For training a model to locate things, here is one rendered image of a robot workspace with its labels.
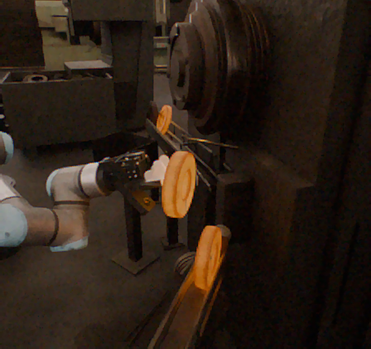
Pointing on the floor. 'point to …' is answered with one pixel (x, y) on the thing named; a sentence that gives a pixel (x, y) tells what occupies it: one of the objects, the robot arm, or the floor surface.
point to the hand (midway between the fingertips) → (179, 176)
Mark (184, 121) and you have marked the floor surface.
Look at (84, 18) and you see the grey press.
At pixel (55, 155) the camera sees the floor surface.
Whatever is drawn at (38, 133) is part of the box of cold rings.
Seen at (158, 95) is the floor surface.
